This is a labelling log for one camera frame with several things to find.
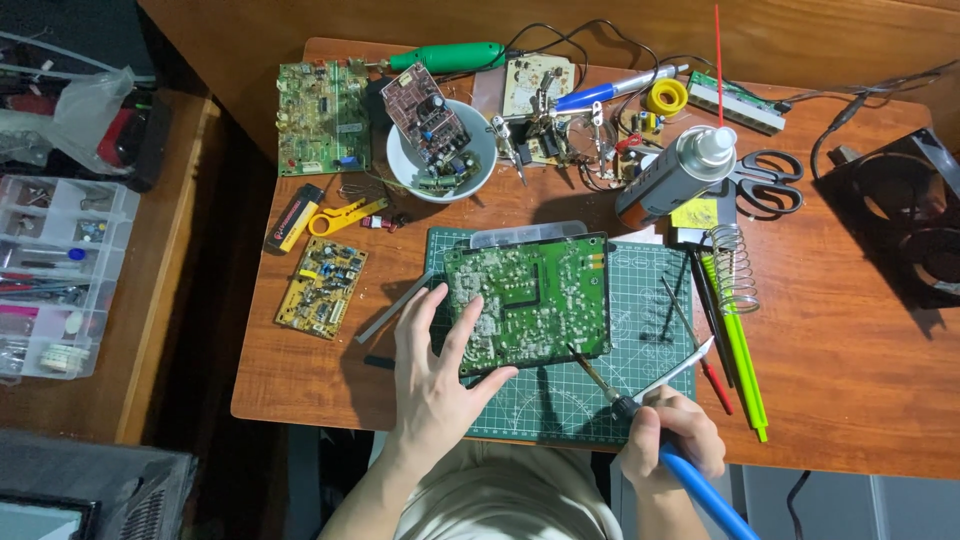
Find black cable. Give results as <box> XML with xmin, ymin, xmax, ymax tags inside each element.
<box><xmin>783</xmin><ymin>63</ymin><xmax>960</xmax><ymax>181</ymax></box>

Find green rotary tool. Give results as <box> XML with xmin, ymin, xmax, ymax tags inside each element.
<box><xmin>366</xmin><ymin>42</ymin><xmax>508</xmax><ymax>75</ymax></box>

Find red spray straw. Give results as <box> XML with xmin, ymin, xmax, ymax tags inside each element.
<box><xmin>713</xmin><ymin>3</ymin><xmax>725</xmax><ymax>130</ymax></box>

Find yellow and black lighter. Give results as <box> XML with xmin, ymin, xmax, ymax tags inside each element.
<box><xmin>264</xmin><ymin>183</ymin><xmax>327</xmax><ymax>255</ymax></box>

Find large green circuit board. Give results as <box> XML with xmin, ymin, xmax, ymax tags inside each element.
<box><xmin>442</xmin><ymin>232</ymin><xmax>613</xmax><ymax>378</ymax></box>

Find plastic bag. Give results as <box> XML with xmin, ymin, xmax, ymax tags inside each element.
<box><xmin>0</xmin><ymin>66</ymin><xmax>138</xmax><ymax>177</ymax></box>

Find blue handled soldering iron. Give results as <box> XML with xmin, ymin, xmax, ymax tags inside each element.
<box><xmin>566</xmin><ymin>345</ymin><xmax>760</xmax><ymax>540</ymax></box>

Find person's right hand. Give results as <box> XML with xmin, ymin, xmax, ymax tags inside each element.
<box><xmin>619</xmin><ymin>386</ymin><xmax>727</xmax><ymax>498</ymax></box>

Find person's left hand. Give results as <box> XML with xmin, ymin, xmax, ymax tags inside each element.
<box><xmin>389</xmin><ymin>282</ymin><xmax>520</xmax><ymax>460</ymax></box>

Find black cooling fan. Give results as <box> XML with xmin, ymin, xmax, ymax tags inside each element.
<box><xmin>813</xmin><ymin>127</ymin><xmax>960</xmax><ymax>310</ymax></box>

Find helping hands clamp stand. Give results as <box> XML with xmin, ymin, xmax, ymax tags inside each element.
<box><xmin>491</xmin><ymin>67</ymin><xmax>624</xmax><ymax>189</ymax></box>

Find yellow solder roll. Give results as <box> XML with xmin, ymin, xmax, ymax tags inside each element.
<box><xmin>645</xmin><ymin>77</ymin><xmax>690</xmax><ymax>117</ymax></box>

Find silver spray can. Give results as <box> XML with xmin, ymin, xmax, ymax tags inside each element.
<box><xmin>615</xmin><ymin>126</ymin><xmax>739</xmax><ymax>231</ymax></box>

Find green populated circuit board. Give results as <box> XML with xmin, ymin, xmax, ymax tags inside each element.
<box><xmin>276</xmin><ymin>58</ymin><xmax>373</xmax><ymax>178</ymax></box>

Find soldering iron spring stand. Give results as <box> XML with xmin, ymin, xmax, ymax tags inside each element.
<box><xmin>669</xmin><ymin>178</ymin><xmax>762</xmax><ymax>315</ymax></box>

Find clear plastic case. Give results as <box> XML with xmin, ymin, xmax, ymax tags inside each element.
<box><xmin>469</xmin><ymin>220</ymin><xmax>589</xmax><ymax>250</ymax></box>

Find white bowl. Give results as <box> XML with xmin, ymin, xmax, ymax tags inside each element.
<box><xmin>385</xmin><ymin>99</ymin><xmax>499</xmax><ymax>204</ymax></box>

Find green terminal strip board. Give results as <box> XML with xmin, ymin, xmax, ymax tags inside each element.
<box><xmin>686</xmin><ymin>70</ymin><xmax>789</xmax><ymax>138</ymax></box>

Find brown circuit board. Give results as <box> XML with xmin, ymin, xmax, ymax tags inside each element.
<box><xmin>380</xmin><ymin>62</ymin><xmax>474</xmax><ymax>170</ymax></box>

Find clear plastic organizer box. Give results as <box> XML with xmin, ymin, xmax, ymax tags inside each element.
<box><xmin>0</xmin><ymin>174</ymin><xmax>141</xmax><ymax>381</ymax></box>

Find grey metal bar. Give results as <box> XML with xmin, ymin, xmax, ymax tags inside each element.
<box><xmin>354</xmin><ymin>270</ymin><xmax>436</xmax><ymax>346</ymax></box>

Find black handled scissors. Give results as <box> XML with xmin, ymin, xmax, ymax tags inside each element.
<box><xmin>729</xmin><ymin>149</ymin><xmax>805</xmax><ymax>217</ymax></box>

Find yellow circuit board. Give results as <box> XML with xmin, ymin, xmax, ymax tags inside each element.
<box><xmin>273</xmin><ymin>237</ymin><xmax>369</xmax><ymax>341</ymax></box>

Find yellow wire stripper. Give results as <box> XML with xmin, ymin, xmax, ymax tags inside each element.
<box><xmin>307</xmin><ymin>197</ymin><xmax>391</xmax><ymax>238</ymax></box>

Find green desoldering pump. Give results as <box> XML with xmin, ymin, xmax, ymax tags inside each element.
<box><xmin>701</xmin><ymin>255</ymin><xmax>771</xmax><ymax>444</ymax></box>

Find beige circuit board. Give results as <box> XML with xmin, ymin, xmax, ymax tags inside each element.
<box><xmin>501</xmin><ymin>54</ymin><xmax>577</xmax><ymax>120</ymax></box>

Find grey monitor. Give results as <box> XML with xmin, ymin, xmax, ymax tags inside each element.
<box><xmin>0</xmin><ymin>429</ymin><xmax>198</xmax><ymax>540</ymax></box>

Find blue and silver pen tool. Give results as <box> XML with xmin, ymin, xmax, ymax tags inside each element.
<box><xmin>551</xmin><ymin>63</ymin><xmax>690</xmax><ymax>115</ymax></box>

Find metal tweezers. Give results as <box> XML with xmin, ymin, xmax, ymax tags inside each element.
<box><xmin>660</xmin><ymin>276</ymin><xmax>705</xmax><ymax>350</ymax></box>

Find silver craft knife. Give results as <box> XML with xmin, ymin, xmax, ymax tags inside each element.
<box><xmin>631</xmin><ymin>335</ymin><xmax>716</xmax><ymax>402</ymax></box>

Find green cutting mat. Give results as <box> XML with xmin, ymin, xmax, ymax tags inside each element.
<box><xmin>424</xmin><ymin>226</ymin><xmax>697</xmax><ymax>447</ymax></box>

